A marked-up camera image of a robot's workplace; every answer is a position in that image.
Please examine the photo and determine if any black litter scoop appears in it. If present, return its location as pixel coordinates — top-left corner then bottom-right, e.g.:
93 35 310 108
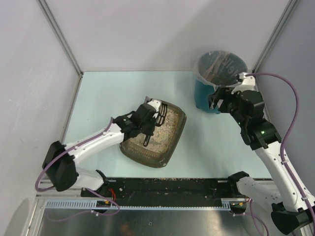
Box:
143 103 167 147

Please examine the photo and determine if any blue trash bin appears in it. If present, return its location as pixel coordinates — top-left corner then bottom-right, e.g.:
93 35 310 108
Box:
193 50 248 114

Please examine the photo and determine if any clear plastic bin liner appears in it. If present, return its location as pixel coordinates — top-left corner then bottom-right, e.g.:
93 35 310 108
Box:
192 51 248 86

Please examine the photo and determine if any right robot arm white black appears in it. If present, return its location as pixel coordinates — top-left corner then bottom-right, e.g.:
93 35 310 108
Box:
208 88 315 235

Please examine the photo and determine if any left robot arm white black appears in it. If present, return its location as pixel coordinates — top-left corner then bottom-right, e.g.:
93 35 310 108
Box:
42 99 162 192

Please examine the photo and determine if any brown litter box tray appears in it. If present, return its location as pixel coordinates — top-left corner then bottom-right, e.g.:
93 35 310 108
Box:
119 101 187 168

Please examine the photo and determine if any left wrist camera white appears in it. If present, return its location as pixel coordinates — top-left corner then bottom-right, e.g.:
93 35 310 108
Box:
145 96 162 113

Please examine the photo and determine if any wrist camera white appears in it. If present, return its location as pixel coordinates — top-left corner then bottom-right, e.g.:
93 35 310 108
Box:
145 96 162 113
234 72 256 92

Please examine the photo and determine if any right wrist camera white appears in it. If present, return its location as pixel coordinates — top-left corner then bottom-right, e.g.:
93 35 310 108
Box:
234 72 256 92

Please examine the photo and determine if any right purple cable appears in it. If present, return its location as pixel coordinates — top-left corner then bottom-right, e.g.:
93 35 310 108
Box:
246 72 315 209

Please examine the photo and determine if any purple cable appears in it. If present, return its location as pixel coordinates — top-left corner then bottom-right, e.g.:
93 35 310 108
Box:
35 118 116 192
246 72 315 209

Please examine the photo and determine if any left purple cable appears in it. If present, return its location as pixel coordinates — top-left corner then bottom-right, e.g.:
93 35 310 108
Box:
35 118 116 192

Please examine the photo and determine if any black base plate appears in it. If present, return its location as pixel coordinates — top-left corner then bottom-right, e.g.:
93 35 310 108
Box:
97 177 248 204

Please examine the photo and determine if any right aluminium frame post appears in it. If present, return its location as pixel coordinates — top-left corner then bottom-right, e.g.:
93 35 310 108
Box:
252 0 300 72

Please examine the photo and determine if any aluminium frame post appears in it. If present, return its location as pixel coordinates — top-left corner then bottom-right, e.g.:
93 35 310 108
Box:
252 0 300 72
36 0 83 77

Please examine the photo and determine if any left aluminium frame post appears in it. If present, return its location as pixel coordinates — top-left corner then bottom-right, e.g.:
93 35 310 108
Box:
36 0 83 77

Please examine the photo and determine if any grey slotted cable duct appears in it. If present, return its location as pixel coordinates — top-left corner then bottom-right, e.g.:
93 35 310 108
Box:
45 198 249 211

